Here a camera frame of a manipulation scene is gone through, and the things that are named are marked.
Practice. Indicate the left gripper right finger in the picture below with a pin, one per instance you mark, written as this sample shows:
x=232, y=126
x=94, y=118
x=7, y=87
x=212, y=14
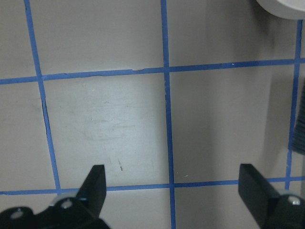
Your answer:
x=271, y=208

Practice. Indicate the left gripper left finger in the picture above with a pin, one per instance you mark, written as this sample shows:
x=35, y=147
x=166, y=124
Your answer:
x=68, y=211

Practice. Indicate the white dustpan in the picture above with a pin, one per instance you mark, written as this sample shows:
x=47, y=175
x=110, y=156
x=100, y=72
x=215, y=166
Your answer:
x=286, y=9

